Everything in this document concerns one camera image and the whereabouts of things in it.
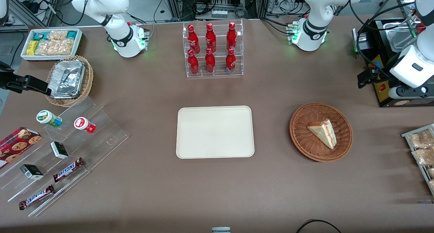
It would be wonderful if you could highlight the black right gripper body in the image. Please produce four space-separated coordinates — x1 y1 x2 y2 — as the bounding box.
0 61 27 93

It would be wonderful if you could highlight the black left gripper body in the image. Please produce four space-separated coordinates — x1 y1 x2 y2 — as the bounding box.
365 69 391 88

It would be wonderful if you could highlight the triangular sandwich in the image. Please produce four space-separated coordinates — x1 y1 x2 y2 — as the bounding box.
307 119 337 150

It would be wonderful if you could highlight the light wicker basket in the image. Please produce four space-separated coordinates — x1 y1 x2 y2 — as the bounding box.
45 55 94 108

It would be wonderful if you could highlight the tray of packaged pastries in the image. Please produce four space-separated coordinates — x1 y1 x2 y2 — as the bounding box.
401 124 434 196

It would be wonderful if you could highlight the brown wicker basket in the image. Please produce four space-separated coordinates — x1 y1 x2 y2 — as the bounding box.
289 102 353 162

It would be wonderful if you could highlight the beige plastic tray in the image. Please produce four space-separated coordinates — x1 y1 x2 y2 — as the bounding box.
176 106 255 159

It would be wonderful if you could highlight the white plastic snack bin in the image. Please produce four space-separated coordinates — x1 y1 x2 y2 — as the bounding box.
20 28 83 62

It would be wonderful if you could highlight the stack of foil containers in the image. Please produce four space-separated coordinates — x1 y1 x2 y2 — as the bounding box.
47 60 86 99

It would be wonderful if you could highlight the green lid cup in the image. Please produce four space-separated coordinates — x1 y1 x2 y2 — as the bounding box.
36 110 63 128

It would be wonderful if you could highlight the yellow snack pack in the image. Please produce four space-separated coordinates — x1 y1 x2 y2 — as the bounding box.
26 40 40 56

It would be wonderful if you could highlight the large clear cracker bag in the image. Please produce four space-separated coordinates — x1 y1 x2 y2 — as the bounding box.
35 39 74 56

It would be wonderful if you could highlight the steel food pan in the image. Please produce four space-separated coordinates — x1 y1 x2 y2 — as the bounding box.
382 21 421 54

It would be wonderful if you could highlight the black food warmer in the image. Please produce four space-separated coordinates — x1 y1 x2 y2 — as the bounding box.
352 0 434 108

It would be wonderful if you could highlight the small clear cracker bag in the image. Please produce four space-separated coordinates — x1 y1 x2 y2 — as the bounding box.
47 30 69 41

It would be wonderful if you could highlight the red lid cup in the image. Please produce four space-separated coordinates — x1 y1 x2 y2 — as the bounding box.
74 117 96 134

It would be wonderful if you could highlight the red cookie box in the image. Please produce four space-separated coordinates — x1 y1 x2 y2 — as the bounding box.
0 127 42 169

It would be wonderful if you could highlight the small black box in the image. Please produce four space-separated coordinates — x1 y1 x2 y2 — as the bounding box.
50 141 69 159
20 164 44 180

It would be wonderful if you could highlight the clear acrylic stepped display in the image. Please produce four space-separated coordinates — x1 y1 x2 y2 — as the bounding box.
0 97 129 217

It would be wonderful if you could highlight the snickers bar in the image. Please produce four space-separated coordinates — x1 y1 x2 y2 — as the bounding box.
53 157 85 183
19 185 55 210

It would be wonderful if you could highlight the red cola bottle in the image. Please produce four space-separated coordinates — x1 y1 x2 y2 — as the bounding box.
188 24 200 54
205 48 216 73
205 23 217 54
225 48 236 73
226 22 237 52
188 49 199 75

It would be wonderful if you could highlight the clear acrylic bottle rack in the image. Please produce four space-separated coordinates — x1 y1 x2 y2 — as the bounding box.
182 19 244 78

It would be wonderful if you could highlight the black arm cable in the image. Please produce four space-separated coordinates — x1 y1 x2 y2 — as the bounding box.
349 0 412 79

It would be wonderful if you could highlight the aluminium frame rack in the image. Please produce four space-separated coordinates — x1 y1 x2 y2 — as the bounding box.
8 0 62 28

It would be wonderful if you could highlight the black looped cable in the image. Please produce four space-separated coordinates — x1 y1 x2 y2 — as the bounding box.
296 219 342 233

